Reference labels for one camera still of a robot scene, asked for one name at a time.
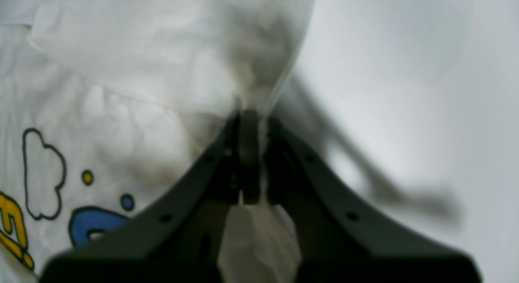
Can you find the white printed T-shirt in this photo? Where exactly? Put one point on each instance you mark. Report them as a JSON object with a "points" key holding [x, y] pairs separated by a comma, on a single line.
{"points": [[105, 104]]}

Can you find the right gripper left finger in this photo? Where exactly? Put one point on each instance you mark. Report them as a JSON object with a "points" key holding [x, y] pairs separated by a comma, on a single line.
{"points": [[176, 239]]}

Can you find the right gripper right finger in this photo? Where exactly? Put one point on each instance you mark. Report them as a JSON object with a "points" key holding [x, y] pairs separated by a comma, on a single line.
{"points": [[343, 239]]}

